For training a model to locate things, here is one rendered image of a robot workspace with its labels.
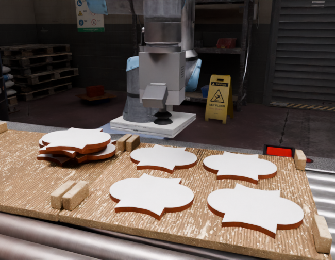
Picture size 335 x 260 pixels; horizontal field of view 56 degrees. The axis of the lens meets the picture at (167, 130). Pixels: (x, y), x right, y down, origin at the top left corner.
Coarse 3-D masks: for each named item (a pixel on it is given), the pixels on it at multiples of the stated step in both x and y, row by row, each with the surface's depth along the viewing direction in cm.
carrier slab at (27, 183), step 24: (0, 144) 82; (24, 144) 82; (0, 168) 68; (24, 168) 68; (48, 168) 68; (72, 168) 68; (96, 168) 68; (0, 192) 58; (24, 192) 58; (48, 192) 58; (48, 216) 52
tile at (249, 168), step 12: (216, 156) 72; (228, 156) 72; (240, 156) 72; (252, 156) 72; (204, 168) 68; (216, 168) 66; (228, 168) 66; (240, 168) 66; (252, 168) 66; (264, 168) 66; (276, 168) 66; (240, 180) 63; (252, 180) 62
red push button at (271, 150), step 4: (268, 148) 81; (272, 148) 81; (276, 148) 81; (280, 148) 81; (268, 152) 79; (272, 152) 79; (276, 152) 79; (280, 152) 79; (284, 152) 79; (288, 152) 79; (288, 156) 76
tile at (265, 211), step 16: (224, 192) 56; (240, 192) 56; (256, 192) 56; (272, 192) 56; (224, 208) 51; (240, 208) 51; (256, 208) 51; (272, 208) 51; (288, 208) 51; (224, 224) 48; (240, 224) 48; (256, 224) 47; (272, 224) 47; (288, 224) 47
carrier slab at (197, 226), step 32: (128, 160) 72; (288, 160) 72; (96, 192) 58; (288, 192) 58; (96, 224) 50; (128, 224) 49; (160, 224) 49; (192, 224) 49; (256, 256) 44; (288, 256) 43; (320, 256) 42
